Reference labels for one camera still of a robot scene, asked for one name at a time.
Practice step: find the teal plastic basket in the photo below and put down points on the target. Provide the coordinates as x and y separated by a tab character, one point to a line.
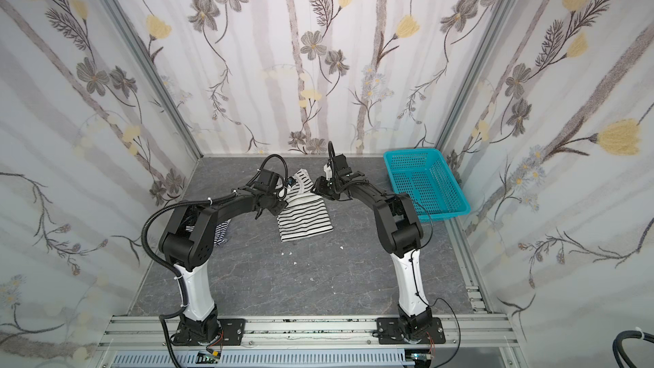
424	174

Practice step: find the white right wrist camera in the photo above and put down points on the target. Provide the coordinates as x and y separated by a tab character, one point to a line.
328	171

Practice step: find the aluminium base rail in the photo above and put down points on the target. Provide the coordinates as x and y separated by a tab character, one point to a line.
316	332

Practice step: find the aluminium corner post right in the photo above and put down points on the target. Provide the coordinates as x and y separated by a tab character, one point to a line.
482	53

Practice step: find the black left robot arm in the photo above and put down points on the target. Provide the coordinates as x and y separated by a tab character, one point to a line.
189	240

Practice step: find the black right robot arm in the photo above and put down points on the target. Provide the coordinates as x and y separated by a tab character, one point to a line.
400	233

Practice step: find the black cable bundle corner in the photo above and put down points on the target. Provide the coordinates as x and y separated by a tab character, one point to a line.
633	348

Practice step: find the aluminium corner post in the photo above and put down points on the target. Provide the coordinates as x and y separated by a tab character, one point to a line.
129	36
482	53

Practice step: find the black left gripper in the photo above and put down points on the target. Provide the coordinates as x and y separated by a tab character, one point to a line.
278	202

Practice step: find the white vented cable duct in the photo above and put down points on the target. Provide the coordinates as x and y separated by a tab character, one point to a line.
297	358

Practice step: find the black striped tank top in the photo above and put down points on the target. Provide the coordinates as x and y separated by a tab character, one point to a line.
306	215

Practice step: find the aluminium corner post left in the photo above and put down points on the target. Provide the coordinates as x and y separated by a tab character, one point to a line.
129	36

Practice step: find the blue striped tank top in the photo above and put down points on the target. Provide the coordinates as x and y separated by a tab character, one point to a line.
220	232

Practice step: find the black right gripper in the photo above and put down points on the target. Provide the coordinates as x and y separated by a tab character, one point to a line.
324	189

